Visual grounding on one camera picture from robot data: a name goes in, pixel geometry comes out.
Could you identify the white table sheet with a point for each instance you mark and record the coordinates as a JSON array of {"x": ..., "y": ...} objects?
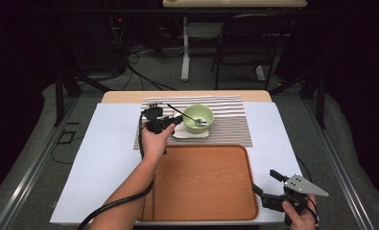
[{"x": 113, "y": 127}]

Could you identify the brown wooden tray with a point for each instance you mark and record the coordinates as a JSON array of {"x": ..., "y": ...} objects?
[{"x": 203, "y": 185}]

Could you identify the white desk with metal legs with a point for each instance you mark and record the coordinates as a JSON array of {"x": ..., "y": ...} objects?
[{"x": 235, "y": 3}]

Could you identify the person's right hand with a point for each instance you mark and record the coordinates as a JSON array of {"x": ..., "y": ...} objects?
[{"x": 303, "y": 220}]

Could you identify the black folding chair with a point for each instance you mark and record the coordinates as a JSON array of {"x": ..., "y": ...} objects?
[{"x": 251, "y": 38}]

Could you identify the white square plate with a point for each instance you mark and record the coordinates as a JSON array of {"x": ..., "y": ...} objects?
[{"x": 190, "y": 134}]

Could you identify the person's left hand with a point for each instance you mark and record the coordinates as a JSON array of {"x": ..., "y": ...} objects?
[{"x": 153, "y": 143}]

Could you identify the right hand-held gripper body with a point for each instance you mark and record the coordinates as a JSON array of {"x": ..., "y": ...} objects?
[{"x": 303, "y": 187}]

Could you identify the aluminium floor rail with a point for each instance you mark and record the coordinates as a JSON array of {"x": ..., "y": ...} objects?
[
  {"x": 337, "y": 166},
  {"x": 33, "y": 166}
]

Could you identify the dark equipment with red light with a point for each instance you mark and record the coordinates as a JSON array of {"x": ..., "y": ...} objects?
[{"x": 117, "y": 35}]

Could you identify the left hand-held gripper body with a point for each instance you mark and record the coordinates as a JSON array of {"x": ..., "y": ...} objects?
[{"x": 154, "y": 113}]

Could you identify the black metal frame stand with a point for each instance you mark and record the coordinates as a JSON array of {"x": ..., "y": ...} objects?
[
  {"x": 320, "y": 96},
  {"x": 59, "y": 96}
]

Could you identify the green bowl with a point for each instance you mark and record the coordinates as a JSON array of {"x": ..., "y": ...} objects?
[{"x": 206, "y": 111}]

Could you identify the striped placemat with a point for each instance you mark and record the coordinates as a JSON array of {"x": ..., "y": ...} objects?
[{"x": 228, "y": 127}]

